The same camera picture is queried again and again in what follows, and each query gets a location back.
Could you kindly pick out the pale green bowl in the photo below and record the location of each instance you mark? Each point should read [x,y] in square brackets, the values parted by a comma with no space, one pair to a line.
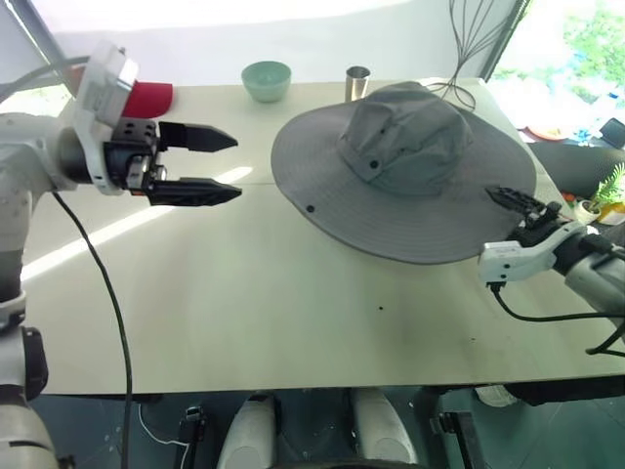
[266,80]

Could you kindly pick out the small green potted plant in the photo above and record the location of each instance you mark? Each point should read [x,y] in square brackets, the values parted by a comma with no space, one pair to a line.
[608,193]

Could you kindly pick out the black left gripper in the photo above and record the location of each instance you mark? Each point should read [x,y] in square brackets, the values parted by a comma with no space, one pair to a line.
[122,156]

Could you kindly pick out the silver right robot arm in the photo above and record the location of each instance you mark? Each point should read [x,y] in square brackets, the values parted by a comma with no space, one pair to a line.
[598,278]

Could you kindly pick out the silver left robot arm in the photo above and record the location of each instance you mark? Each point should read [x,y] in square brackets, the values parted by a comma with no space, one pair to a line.
[19,146]

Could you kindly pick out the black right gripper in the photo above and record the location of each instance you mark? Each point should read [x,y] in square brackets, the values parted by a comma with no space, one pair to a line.
[537,225]

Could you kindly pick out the white rounded robot leg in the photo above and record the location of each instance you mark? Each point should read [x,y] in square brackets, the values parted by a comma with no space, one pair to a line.
[383,430]
[249,435]

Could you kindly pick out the red cap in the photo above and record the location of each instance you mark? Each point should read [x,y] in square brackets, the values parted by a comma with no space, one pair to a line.
[151,100]

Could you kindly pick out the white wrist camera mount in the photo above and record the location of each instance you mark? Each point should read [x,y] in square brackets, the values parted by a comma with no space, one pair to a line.
[100,88]
[517,251]

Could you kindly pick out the black tablet device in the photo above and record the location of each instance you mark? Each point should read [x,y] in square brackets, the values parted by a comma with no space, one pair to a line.
[612,132]

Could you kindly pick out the black table leg bracket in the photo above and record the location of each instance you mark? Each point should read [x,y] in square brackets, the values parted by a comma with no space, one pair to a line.
[193,435]
[459,437]

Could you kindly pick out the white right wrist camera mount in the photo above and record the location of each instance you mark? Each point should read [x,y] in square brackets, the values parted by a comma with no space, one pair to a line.
[517,251]

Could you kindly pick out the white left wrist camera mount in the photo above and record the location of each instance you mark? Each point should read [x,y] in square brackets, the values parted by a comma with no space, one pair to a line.
[100,88]

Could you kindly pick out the metal cup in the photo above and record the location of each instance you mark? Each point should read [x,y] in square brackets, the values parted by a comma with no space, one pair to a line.
[357,83]

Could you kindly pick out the grey wide-brim bucket hat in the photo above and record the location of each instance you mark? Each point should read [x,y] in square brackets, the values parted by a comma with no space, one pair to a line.
[390,161]

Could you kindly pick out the orange plate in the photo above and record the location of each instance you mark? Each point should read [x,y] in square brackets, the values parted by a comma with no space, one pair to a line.
[547,132]

